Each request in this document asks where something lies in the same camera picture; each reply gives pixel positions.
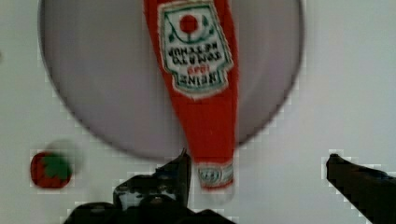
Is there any red toy strawberry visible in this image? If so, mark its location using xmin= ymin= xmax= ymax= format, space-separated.
xmin=30 ymin=151 xmax=73 ymax=189

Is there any round grey plate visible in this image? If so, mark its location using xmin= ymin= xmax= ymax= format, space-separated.
xmin=37 ymin=0 xmax=304 ymax=160

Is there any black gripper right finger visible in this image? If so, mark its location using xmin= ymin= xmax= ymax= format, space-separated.
xmin=326 ymin=154 xmax=396 ymax=224

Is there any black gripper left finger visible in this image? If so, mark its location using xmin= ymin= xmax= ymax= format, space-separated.
xmin=113 ymin=148 xmax=191 ymax=211

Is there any red plush ketchup bottle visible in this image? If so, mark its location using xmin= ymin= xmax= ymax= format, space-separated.
xmin=143 ymin=0 xmax=239 ymax=203

